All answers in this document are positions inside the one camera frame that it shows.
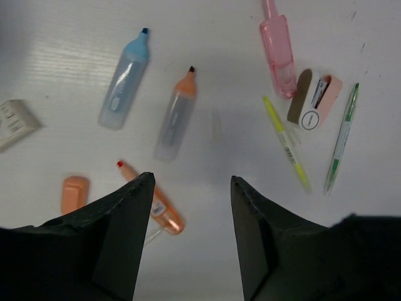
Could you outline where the orange highlighter marker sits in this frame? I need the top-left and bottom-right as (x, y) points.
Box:
(154, 66), (197, 162)

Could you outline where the clear pen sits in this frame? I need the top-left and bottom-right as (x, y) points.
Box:
(211, 110), (222, 141)

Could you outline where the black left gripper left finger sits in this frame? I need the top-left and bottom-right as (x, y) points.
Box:
(1, 172), (155, 300)

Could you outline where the yellow thin pen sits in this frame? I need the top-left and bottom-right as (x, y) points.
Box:
(263, 96), (312, 194)

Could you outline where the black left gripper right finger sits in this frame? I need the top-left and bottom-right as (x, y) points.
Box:
(231, 176), (400, 300)

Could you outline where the orange utility cutter pen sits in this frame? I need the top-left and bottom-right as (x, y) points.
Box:
(117, 160), (185, 235)

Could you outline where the blue highlighter marker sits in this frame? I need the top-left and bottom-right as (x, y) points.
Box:
(97, 28), (149, 130)

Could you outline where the white eraser box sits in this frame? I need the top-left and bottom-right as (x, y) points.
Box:
(1, 99), (43, 152)

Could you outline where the orange marker cap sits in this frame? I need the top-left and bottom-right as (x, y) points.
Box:
(61, 176), (90, 215)

